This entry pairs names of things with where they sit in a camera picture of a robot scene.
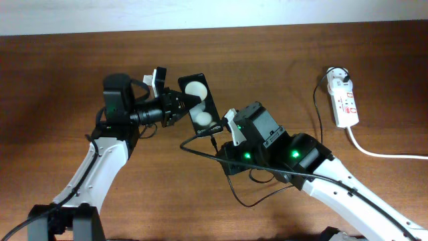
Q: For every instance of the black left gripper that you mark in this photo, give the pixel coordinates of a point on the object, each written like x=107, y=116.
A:
x=170, y=110

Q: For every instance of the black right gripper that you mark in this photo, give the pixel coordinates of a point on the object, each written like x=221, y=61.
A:
x=229, y=148

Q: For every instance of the black Galaxy smartphone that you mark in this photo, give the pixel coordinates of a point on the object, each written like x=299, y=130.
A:
x=204, y=115

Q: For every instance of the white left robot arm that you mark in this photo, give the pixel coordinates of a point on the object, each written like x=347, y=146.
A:
x=112, y=142

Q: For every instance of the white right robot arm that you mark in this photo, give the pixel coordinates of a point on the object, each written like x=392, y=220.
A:
x=259, y=142

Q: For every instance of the white power strip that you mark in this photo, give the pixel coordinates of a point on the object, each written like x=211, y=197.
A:
x=340, y=88

